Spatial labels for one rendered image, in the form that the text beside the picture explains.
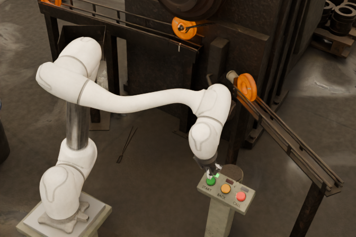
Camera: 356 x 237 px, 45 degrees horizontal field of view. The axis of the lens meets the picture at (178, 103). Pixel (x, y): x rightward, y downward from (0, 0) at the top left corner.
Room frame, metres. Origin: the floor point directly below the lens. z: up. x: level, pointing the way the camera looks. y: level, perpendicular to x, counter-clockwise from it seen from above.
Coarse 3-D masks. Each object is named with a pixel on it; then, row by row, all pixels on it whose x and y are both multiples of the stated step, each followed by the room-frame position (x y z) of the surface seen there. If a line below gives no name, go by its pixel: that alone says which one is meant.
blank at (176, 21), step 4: (176, 20) 2.14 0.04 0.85; (180, 20) 2.13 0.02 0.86; (172, 24) 2.16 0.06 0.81; (176, 24) 2.14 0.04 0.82; (188, 24) 2.10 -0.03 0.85; (192, 24) 2.09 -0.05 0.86; (176, 28) 2.14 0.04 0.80; (192, 28) 2.09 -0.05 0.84; (196, 28) 2.11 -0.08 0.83; (176, 32) 2.14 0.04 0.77; (180, 32) 2.13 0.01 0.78; (184, 32) 2.12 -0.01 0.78; (188, 32) 2.10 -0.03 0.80; (192, 32) 2.09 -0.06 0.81; (180, 36) 2.13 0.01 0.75; (184, 36) 2.11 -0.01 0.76; (188, 36) 2.10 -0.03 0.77; (192, 36) 2.09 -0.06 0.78
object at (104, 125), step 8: (64, 32) 2.21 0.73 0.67; (72, 32) 2.22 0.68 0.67; (80, 32) 2.22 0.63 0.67; (88, 32) 2.23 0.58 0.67; (96, 32) 2.23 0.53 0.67; (104, 32) 2.16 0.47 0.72; (64, 40) 2.19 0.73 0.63; (72, 40) 2.22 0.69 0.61; (96, 40) 2.23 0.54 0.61; (104, 40) 2.11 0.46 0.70; (64, 48) 2.15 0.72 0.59; (104, 48) 2.08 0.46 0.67; (104, 56) 2.04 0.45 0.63; (96, 80) 2.15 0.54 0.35; (96, 112) 2.10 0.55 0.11; (104, 112) 2.21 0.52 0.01; (96, 120) 2.10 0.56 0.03; (104, 120) 2.13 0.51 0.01; (96, 128) 2.05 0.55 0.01; (104, 128) 2.05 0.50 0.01
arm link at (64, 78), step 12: (60, 60) 1.23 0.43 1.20; (72, 60) 1.24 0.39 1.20; (48, 72) 1.16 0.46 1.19; (60, 72) 1.17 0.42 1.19; (72, 72) 1.18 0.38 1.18; (84, 72) 1.22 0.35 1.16; (48, 84) 1.14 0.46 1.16; (60, 84) 1.13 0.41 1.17; (72, 84) 1.14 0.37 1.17; (60, 96) 1.12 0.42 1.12; (72, 96) 1.11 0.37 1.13
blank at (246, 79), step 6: (240, 78) 1.79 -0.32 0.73; (246, 78) 1.74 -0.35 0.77; (252, 78) 1.74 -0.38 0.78; (240, 84) 1.78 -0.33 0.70; (246, 84) 1.73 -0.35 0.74; (252, 84) 1.71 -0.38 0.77; (246, 90) 1.76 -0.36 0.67; (252, 90) 1.68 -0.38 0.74; (246, 96) 1.71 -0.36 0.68; (252, 96) 1.68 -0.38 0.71
